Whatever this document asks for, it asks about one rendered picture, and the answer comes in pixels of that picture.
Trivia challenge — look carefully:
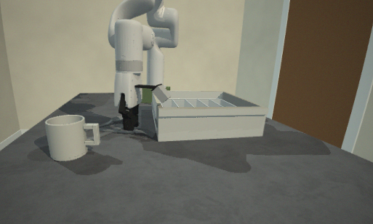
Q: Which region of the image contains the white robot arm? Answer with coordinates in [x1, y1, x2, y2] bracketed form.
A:
[108, 0, 179, 103]

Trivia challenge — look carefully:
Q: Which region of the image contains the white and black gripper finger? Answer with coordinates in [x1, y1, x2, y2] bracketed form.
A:
[119, 93, 134, 131]
[133, 104, 139, 127]

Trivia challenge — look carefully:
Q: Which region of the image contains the beige open-top drawer box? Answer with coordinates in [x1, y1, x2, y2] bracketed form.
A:
[152, 90, 269, 142]

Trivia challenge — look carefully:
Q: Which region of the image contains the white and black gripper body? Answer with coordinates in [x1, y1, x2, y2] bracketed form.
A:
[114, 70, 143, 109]

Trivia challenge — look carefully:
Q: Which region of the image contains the off-white mug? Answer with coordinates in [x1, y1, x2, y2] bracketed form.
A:
[45, 115, 100, 161]

